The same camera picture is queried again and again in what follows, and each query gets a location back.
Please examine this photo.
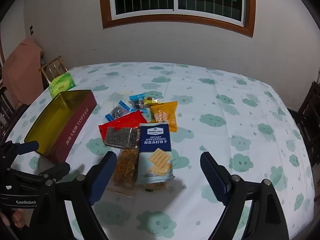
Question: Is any person's left hand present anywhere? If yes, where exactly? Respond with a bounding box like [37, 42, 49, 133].
[0, 208, 32, 228]

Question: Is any cloud printed tablecloth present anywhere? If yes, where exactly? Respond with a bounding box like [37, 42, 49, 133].
[5, 62, 315, 240]

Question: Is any maroon and gold tin box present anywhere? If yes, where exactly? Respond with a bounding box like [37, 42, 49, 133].
[24, 89, 97, 163]

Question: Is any dark wooden bench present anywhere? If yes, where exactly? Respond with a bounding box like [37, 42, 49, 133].
[0, 85, 28, 140]

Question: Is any wood-framed barred window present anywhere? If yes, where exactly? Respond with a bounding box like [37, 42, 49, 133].
[99, 0, 255, 38]

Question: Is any clear orange-print snack packet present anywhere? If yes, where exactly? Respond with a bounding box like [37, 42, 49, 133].
[112, 148, 139, 188]

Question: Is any green tissue pack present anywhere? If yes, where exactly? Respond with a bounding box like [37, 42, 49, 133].
[48, 72, 75, 99]

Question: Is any dark wooden chair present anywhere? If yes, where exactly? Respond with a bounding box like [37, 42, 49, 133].
[297, 80, 320, 165]

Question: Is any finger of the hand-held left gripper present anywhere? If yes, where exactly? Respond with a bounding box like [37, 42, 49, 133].
[12, 141, 40, 156]
[37, 162, 71, 182]

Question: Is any blue cracker packet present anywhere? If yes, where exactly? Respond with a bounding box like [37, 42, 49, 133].
[135, 121, 175, 186]

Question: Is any blue dark candy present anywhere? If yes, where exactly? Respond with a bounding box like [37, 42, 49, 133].
[129, 94, 148, 113]

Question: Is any orange snack packet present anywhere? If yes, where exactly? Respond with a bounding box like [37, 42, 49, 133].
[150, 101, 178, 132]

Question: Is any clear sesame brittle packet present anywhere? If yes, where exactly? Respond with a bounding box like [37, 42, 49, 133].
[104, 127, 140, 150]

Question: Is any red snack packet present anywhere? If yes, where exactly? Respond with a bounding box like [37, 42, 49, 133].
[98, 110, 148, 144]

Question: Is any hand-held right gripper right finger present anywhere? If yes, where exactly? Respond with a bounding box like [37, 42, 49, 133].
[200, 151, 290, 240]

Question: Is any bamboo chair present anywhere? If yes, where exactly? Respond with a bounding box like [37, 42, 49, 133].
[39, 56, 68, 85]

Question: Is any wooden chair with pink cloth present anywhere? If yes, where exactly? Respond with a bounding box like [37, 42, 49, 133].
[2, 38, 43, 107]

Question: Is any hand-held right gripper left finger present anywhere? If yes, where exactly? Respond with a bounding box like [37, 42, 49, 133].
[31, 151, 118, 240]

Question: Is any blue silver candy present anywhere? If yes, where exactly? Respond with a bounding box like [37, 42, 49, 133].
[105, 101, 131, 122]

